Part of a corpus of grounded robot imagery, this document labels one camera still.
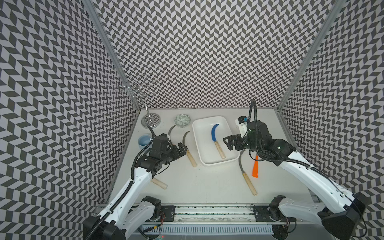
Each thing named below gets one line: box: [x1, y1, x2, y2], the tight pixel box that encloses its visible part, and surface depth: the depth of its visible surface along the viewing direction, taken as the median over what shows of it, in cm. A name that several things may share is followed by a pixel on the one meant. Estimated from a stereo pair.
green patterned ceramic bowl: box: [174, 113, 191, 128], surface depth 111 cm
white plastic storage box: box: [192, 116, 241, 166], surface depth 101 cm
